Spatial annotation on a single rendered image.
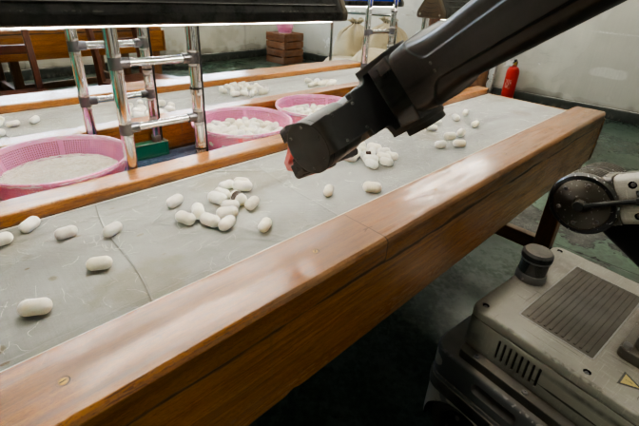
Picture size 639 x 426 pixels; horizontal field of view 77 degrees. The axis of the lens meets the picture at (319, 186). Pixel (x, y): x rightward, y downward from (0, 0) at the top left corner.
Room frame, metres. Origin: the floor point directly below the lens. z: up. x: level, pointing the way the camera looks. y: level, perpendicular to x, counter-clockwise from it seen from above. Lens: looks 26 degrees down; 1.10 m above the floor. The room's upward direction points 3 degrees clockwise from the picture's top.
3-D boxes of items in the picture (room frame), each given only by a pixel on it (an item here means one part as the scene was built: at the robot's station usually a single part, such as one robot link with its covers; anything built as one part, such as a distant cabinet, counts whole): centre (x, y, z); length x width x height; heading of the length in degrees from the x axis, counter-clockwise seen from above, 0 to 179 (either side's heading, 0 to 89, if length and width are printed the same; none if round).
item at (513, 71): (4.80, -2.16, 0.25); 0.18 x 0.14 x 0.49; 139
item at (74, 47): (1.00, 0.54, 0.90); 0.20 x 0.19 x 0.45; 135
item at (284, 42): (6.73, 0.67, 0.32); 0.42 x 0.42 x 0.64; 49
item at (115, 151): (0.74, 0.53, 0.72); 0.27 x 0.27 x 0.10
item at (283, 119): (1.05, 0.22, 0.72); 0.27 x 0.27 x 0.10
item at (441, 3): (1.35, -0.48, 1.08); 0.62 x 0.08 x 0.07; 135
